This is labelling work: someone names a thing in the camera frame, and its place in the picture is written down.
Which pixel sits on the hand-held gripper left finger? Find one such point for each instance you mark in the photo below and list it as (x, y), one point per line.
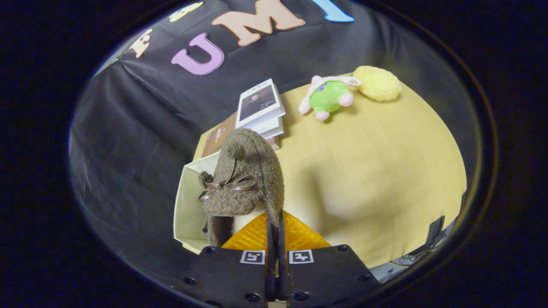
(269, 278)

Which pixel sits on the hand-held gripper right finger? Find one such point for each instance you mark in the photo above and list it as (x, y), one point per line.
(283, 278)

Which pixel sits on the grey lidded storage box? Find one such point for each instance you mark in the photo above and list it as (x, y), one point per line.
(190, 209)

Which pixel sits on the brown fuzzy slipper shoe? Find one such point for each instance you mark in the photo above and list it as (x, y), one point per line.
(252, 171)

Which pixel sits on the thin brown-edged book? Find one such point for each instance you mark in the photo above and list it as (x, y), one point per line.
(275, 142)

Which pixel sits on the plain white book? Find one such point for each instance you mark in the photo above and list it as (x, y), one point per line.
(274, 128)

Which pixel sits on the brown cover book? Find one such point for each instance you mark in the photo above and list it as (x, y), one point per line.
(216, 137)

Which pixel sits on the dark flat panel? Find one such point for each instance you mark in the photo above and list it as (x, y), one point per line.
(436, 231)

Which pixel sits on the white portrait cover book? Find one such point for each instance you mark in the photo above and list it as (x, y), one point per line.
(257, 102)

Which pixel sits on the green and pink plush toy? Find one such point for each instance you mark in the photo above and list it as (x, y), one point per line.
(327, 96)

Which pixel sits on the black backdrop cloth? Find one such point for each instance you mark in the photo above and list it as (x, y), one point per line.
(141, 137)

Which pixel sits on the yellow plush toy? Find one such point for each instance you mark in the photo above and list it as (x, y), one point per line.
(376, 83)

